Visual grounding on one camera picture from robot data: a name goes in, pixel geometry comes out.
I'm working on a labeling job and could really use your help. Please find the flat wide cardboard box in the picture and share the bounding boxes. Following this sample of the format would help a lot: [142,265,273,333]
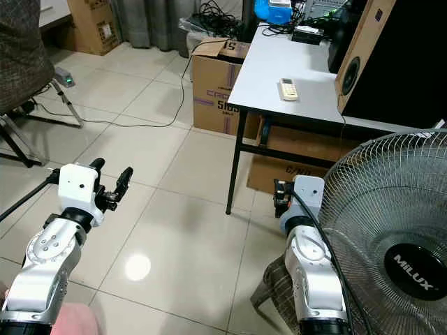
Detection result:
[247,119,369,196]

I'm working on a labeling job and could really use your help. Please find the grey power adapter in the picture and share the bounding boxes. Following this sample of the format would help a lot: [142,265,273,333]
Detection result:
[54,68,76,88]

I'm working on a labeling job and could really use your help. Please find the white remote control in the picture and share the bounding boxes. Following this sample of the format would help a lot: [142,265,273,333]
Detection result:
[277,77,300,102]

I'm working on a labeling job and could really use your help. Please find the plaid cushion metal stool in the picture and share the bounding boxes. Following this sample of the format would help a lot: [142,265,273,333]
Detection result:
[250,262,307,335]

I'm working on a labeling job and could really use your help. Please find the purple-printed cardboard box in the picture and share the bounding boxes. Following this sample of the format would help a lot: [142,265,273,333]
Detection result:
[191,38,247,137]

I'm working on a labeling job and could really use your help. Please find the white table with speaker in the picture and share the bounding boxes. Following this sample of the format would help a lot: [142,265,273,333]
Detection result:
[225,21,447,216]

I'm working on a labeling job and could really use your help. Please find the plaid fabric folding chair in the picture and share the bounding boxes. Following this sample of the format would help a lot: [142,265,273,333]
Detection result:
[0,0,85,168]

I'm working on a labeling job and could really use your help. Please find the plain tall cardboard box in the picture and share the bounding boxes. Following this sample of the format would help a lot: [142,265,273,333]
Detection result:
[66,0,121,57]

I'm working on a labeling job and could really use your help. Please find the grey curtain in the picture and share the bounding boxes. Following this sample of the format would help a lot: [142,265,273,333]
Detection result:
[112,0,193,52]

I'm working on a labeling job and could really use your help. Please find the small black electronic box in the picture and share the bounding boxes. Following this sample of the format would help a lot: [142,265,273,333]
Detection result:
[292,24,329,45]

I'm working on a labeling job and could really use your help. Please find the wooden black loudspeaker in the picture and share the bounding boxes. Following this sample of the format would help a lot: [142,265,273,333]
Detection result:
[334,0,447,131]

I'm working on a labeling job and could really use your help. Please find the blue plastic object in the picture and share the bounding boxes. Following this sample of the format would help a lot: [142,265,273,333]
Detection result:
[254,0,293,26]

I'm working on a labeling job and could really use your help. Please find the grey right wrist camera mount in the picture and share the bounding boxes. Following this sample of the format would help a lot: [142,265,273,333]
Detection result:
[279,174,326,236]

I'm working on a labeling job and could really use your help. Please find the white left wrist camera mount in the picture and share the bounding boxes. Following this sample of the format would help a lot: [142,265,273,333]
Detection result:
[57,164,101,225]

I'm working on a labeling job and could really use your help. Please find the thin black floor cable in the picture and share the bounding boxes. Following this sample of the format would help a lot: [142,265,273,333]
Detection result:
[35,56,193,128]

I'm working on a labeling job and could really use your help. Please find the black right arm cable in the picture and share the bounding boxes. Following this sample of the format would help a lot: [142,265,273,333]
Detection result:
[290,188,369,335]

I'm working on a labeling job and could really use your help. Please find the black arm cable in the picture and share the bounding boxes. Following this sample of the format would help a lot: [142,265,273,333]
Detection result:
[290,188,369,335]
[0,173,61,221]

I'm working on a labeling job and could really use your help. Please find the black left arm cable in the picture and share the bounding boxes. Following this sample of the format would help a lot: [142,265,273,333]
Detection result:
[0,173,61,221]

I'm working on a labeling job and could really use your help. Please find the grey wire-cage electric fan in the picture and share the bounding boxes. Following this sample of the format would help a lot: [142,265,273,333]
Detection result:
[318,128,447,335]

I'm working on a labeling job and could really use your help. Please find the clear bin with cables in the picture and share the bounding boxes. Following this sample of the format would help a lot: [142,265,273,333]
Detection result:
[179,2,244,54]

